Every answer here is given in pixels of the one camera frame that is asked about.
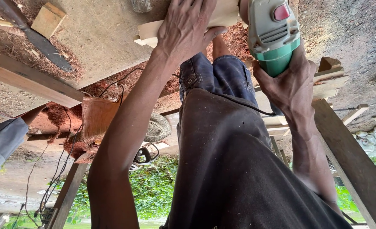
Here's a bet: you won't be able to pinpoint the person's right hand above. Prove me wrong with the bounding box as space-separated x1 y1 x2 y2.
252 38 318 119

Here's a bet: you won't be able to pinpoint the person's left hand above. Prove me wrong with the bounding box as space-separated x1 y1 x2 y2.
154 0 228 63

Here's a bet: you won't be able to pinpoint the pale wooden workpiece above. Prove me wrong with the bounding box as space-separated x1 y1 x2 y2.
133 0 250 49

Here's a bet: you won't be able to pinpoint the green grey angle grinder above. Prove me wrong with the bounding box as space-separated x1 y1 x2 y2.
239 0 301 78

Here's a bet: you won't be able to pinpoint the stack of wooden planks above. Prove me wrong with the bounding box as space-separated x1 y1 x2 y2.
312 57 350 100

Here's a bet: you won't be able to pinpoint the person's leg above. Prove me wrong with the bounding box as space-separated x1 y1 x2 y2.
212 34 232 61

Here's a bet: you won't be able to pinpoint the grey stone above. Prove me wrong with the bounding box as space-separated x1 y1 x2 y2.
131 0 153 13

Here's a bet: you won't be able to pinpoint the person's blue denim shorts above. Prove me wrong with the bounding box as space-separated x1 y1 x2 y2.
178 52 259 109

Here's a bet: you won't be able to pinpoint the narrow wooden strip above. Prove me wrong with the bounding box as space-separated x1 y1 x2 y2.
333 104 369 126

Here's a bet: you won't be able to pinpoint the person's black shirt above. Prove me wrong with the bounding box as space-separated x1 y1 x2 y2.
160 87 354 229

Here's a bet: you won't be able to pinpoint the grey woven hat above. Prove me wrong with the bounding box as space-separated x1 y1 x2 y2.
143 113 173 143

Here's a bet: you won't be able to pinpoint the heap of white cans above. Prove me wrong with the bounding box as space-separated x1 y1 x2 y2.
353 125 376 160

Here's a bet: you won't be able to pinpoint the brown sack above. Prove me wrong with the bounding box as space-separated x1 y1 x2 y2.
81 95 126 141

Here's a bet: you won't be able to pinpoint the small wooden block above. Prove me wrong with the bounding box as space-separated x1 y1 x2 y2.
31 2 67 39

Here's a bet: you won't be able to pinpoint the black and white power tool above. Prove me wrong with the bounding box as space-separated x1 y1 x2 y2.
128 142 160 172

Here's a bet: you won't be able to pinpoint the long dark machete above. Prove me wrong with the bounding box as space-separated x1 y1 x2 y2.
0 0 74 73

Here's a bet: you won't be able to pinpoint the heap of red sawdust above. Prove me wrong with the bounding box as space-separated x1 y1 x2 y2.
29 101 94 164

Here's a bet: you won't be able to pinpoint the brown wooden beam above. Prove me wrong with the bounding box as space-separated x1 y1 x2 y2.
0 45 85 109

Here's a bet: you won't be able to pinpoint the power strip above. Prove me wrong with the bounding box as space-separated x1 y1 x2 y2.
39 207 59 226

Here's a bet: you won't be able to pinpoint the thick wooden post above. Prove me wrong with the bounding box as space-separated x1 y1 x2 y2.
311 99 376 229

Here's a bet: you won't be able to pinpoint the bundle of thin black cables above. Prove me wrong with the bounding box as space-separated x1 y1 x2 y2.
11 108 84 228

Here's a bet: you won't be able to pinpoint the slim wooden post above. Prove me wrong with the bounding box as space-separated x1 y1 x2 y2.
46 162 89 229

